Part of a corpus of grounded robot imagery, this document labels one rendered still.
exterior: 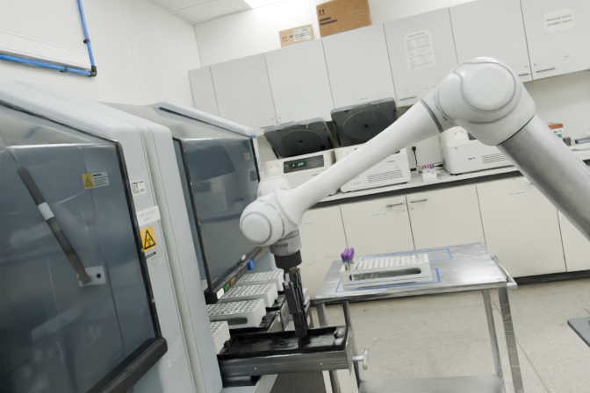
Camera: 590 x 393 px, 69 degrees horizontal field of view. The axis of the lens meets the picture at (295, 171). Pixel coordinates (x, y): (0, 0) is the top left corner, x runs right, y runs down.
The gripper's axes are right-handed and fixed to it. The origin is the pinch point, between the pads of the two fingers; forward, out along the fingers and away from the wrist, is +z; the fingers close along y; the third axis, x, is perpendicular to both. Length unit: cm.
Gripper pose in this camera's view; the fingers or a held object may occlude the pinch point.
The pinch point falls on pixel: (300, 321)
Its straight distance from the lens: 128.7
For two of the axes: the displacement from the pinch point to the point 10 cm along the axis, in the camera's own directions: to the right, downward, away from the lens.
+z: 1.9, 9.8, 0.6
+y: -2.1, 1.0, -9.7
